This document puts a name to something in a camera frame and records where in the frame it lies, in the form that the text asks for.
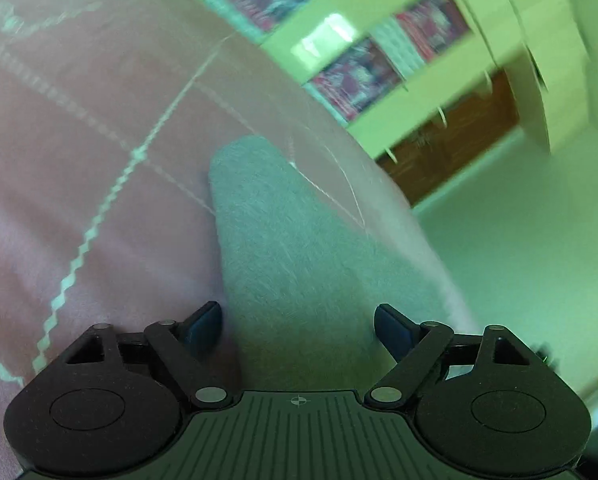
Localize grey pants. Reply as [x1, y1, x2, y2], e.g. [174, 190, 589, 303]
[209, 136, 449, 391]

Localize brown wooden door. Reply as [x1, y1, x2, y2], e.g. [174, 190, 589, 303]
[378, 70, 519, 205]

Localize red poster lower left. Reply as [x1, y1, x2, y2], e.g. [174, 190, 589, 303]
[305, 37, 402, 126]

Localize pink checked bed sheet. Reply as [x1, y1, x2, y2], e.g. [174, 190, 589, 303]
[0, 0, 476, 479]

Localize red poster upper right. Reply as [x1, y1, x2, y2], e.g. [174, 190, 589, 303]
[395, 0, 471, 62]

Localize glossy cream wardrobe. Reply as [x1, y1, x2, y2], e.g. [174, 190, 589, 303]
[167, 0, 598, 162]

